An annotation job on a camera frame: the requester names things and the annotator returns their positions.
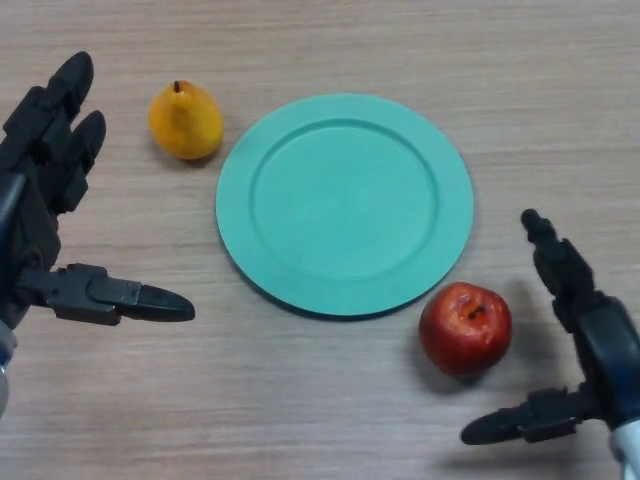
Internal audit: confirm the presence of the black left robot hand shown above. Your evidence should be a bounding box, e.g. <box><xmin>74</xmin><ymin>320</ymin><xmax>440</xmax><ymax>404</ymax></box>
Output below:
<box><xmin>0</xmin><ymin>51</ymin><xmax>196</xmax><ymax>332</ymax></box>

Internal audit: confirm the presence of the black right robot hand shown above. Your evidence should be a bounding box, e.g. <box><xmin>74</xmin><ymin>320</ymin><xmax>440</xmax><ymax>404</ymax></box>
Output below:
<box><xmin>460</xmin><ymin>208</ymin><xmax>640</xmax><ymax>447</ymax></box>

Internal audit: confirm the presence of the red apple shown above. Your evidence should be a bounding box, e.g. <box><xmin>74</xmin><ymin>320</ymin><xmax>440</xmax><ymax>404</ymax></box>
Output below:
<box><xmin>418</xmin><ymin>281</ymin><xmax>513</xmax><ymax>377</ymax></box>

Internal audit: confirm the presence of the green round plate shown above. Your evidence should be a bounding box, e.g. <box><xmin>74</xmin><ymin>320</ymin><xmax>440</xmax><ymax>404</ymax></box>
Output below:
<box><xmin>215</xmin><ymin>92</ymin><xmax>475</xmax><ymax>322</ymax></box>

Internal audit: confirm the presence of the yellow pear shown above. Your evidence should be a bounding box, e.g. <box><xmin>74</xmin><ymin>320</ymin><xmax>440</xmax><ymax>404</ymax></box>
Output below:
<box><xmin>148</xmin><ymin>80</ymin><xmax>225</xmax><ymax>161</ymax></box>

